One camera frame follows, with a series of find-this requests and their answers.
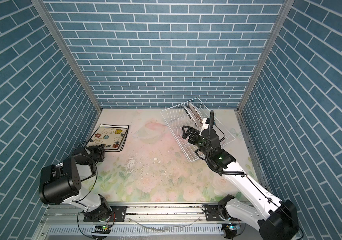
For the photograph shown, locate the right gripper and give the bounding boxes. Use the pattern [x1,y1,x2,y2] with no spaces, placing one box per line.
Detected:
[184,124,212,159]

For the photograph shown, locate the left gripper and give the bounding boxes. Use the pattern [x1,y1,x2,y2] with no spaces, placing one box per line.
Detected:
[86,143,104,166]

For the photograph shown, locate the floral black square plate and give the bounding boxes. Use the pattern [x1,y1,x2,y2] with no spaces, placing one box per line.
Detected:
[87,124,130,152]

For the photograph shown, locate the round plate red rim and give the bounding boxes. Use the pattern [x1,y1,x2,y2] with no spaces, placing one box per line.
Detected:
[183,105,200,128]

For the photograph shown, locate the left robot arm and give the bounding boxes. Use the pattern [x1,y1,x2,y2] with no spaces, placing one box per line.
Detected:
[39,144,113,223]

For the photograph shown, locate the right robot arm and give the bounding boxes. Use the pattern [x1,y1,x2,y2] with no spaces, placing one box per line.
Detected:
[182,126,301,240]

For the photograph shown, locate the round plate orange sunburst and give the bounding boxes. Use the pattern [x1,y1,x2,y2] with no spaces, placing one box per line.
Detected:
[188,103,203,126]

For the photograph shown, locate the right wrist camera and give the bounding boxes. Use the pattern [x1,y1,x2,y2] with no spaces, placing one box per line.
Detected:
[200,118,210,132]

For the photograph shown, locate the white wire dish rack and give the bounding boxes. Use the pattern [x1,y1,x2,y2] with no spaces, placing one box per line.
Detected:
[161,98,236,163]

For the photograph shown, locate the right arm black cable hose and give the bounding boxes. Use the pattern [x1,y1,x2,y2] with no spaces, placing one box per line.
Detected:
[203,109,248,177]

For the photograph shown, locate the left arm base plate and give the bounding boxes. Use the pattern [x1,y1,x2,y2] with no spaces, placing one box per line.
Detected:
[84,206,128,223]

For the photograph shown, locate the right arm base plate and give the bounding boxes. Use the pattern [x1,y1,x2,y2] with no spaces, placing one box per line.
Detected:
[201,205,228,222]

